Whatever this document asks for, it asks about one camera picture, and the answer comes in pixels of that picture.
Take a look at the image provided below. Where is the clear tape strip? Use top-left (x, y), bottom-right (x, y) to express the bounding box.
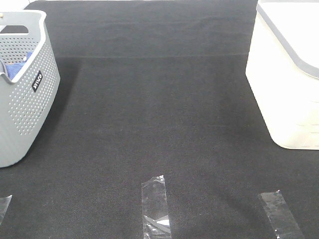
top-left (0, 195), bottom-right (12, 225)
top-left (142, 175), bottom-right (171, 239)
top-left (258, 190), bottom-right (305, 239)

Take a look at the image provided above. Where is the clear tape strip centre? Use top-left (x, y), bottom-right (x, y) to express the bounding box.
top-left (142, 175), bottom-right (171, 239)

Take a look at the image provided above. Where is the grey perforated laundry basket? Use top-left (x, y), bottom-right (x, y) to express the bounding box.
top-left (0, 10), bottom-right (60, 167)

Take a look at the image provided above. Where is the clear tape strip left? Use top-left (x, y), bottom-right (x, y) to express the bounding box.
top-left (0, 195), bottom-right (12, 225)

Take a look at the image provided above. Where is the black table mat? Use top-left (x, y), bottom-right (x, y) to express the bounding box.
top-left (0, 0), bottom-right (319, 239)

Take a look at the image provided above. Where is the blue towel in basket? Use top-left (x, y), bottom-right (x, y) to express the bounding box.
top-left (4, 52), bottom-right (32, 80)

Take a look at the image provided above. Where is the cream storage bin grey lid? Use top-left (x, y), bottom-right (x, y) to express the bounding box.
top-left (246, 0), bottom-right (319, 150)

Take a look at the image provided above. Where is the clear tape strip right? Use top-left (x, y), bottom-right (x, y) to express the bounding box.
top-left (258, 190), bottom-right (305, 239)

